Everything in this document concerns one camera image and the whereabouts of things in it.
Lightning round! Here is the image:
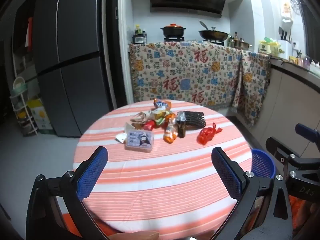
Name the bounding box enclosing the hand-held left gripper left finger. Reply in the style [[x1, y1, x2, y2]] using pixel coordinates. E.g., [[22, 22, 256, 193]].
[[26, 146, 110, 240]]

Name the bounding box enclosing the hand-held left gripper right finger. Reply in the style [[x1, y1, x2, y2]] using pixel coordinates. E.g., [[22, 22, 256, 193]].
[[211, 147, 293, 240]]

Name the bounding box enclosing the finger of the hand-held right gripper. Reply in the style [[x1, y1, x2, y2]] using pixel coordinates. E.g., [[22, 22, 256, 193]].
[[265, 137, 300, 167], [295, 123, 320, 144]]

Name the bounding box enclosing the blue plastic basket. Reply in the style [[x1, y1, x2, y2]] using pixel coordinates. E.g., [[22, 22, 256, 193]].
[[251, 149, 276, 179]]

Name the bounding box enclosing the red crushed soda can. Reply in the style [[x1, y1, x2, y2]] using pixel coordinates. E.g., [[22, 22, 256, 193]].
[[176, 111, 187, 138]]

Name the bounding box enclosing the orange snack wrapper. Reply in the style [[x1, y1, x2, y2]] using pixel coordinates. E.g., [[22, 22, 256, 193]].
[[163, 116, 179, 144]]

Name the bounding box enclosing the kitchen cabinet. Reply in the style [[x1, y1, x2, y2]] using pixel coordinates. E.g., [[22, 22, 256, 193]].
[[250, 56, 320, 160]]

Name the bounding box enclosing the red crumpled plastic bag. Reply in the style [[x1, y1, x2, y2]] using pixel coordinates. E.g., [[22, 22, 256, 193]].
[[197, 122, 223, 146]]

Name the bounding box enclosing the white crumpled paper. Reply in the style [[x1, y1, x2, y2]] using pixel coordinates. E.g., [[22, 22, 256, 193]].
[[115, 122, 133, 144]]

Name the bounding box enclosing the purple cartoon plastic box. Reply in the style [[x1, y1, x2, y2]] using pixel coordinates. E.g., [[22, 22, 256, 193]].
[[124, 129, 154, 153]]

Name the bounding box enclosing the black ridged plastic tray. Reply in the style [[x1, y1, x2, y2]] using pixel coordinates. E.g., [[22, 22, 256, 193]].
[[182, 110, 206, 131]]

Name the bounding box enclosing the patterned fringed cloth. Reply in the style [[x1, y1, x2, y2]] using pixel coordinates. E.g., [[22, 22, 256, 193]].
[[128, 41, 247, 109], [230, 50, 272, 128]]

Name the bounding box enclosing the beige crumpled wrapper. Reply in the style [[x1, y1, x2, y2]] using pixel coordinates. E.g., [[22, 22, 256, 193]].
[[130, 112, 150, 125]]

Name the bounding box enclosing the red snack wrapper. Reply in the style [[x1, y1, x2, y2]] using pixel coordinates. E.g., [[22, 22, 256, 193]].
[[142, 119, 157, 131]]

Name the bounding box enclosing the yellow green cardboard box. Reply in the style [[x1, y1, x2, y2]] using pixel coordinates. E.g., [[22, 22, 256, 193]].
[[27, 99, 54, 130]]

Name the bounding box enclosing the white storage cart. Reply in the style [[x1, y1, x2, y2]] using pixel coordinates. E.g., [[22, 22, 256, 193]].
[[9, 76, 39, 137]]

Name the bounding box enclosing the white knife holder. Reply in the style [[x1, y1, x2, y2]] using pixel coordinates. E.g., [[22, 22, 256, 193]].
[[278, 26, 293, 58]]

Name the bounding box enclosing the yellow green snack packet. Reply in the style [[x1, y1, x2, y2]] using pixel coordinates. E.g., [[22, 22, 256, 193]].
[[150, 109, 175, 128]]

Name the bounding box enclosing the yellow green plastic rack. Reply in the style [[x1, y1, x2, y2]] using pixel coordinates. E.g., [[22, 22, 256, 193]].
[[257, 37, 282, 55]]

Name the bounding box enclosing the blue orange snack packet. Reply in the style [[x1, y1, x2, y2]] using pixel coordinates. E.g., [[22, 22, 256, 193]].
[[153, 99, 173, 110]]

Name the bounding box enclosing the steel pot with lid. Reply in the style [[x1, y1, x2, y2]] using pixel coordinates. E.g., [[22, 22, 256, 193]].
[[234, 38, 252, 50]]

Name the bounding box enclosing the green bowl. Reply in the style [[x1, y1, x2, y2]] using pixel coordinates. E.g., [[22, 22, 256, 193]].
[[12, 77, 27, 90]]

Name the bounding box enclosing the grey refrigerator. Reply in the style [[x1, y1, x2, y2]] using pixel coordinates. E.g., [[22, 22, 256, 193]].
[[32, 0, 118, 138]]

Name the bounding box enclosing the black wok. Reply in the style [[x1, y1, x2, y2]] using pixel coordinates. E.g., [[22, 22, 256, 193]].
[[199, 26, 229, 41]]

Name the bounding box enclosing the black container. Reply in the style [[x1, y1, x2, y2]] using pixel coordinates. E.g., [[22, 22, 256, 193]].
[[132, 34, 148, 44]]

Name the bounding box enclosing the gas stove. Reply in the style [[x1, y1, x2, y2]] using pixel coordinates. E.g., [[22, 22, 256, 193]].
[[164, 36, 225, 46]]

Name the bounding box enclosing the orange hanging cloth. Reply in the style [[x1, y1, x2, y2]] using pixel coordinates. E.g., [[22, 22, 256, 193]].
[[25, 17, 33, 52]]

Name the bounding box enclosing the black pot with orange lid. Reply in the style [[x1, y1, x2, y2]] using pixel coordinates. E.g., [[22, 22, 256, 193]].
[[160, 23, 187, 38]]

